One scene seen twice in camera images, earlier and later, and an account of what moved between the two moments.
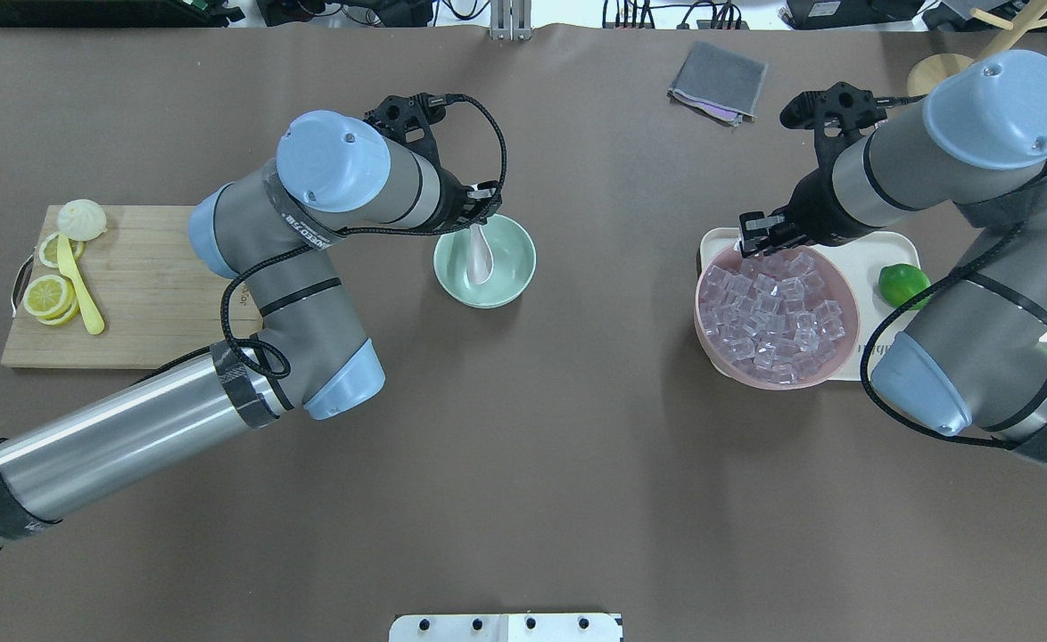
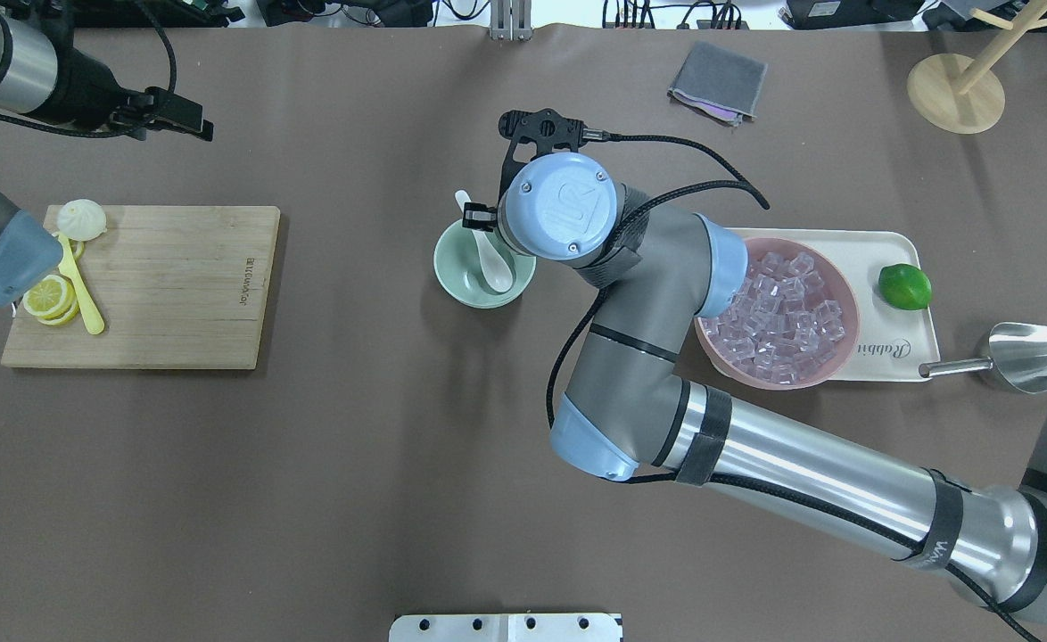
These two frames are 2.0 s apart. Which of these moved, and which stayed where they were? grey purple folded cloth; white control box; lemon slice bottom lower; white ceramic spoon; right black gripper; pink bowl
Moved: right black gripper; white ceramic spoon
Stayed: white control box; grey purple folded cloth; lemon slice bottom lower; pink bowl
